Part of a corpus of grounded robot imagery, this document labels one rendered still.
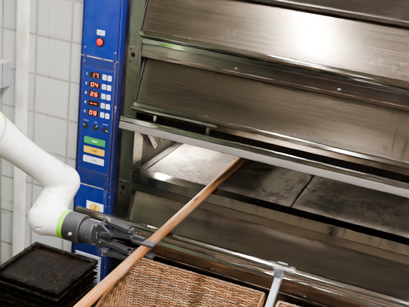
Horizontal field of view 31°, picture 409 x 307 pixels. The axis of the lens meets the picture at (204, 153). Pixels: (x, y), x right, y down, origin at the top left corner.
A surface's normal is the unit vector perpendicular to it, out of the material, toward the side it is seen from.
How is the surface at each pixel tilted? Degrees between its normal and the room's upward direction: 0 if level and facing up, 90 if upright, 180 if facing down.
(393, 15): 90
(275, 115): 70
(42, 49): 90
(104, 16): 90
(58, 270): 0
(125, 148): 90
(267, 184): 0
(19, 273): 0
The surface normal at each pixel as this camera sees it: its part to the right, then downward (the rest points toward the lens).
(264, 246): -0.31, -0.05
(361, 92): -0.37, 0.29
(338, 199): 0.11, -0.93
